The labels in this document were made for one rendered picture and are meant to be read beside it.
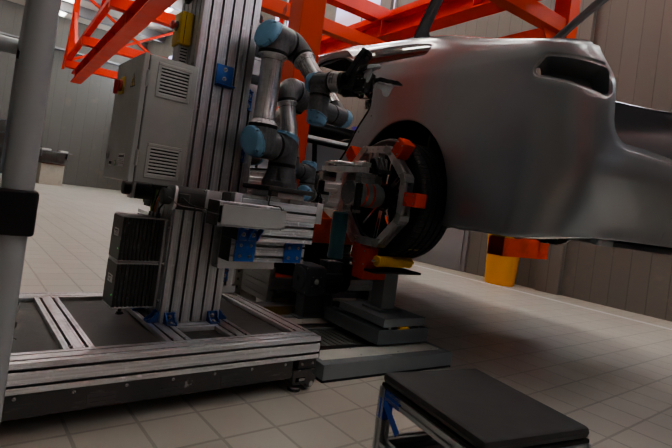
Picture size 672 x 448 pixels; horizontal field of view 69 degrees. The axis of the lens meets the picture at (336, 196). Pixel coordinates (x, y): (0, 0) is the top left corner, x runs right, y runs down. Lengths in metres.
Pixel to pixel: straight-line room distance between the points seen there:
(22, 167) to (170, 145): 1.40
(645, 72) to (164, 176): 5.92
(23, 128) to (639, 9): 6.98
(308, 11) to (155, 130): 1.49
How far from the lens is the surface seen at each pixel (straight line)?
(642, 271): 6.53
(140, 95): 1.90
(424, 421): 1.31
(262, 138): 1.89
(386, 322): 2.60
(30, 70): 0.56
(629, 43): 7.08
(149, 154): 1.90
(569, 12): 5.22
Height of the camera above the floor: 0.79
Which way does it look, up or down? 1 degrees up
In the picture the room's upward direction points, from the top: 8 degrees clockwise
